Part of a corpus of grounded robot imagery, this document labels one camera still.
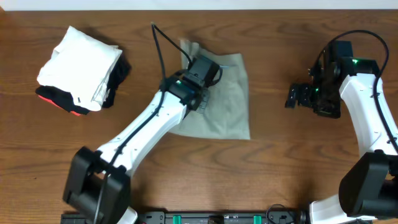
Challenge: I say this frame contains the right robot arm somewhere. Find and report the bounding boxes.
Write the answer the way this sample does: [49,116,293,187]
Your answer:
[285,56,397,223]

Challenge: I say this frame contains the black folded garment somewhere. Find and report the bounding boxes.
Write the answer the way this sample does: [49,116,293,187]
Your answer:
[35,55,131,115]

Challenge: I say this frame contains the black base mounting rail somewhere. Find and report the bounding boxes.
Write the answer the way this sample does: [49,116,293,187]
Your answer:
[119,208,310,224]

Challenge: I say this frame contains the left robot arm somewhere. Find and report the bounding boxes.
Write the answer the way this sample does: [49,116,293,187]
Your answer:
[63,77,208,223]

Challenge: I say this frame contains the red folded garment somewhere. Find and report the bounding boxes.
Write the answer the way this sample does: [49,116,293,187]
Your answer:
[38,95,81,116]

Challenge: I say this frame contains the khaki grey shorts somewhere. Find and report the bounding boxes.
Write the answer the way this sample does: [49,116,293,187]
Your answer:
[169,40,251,139]

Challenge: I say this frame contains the white folded garment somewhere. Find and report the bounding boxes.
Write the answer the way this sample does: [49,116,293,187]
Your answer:
[37,26,123,111]

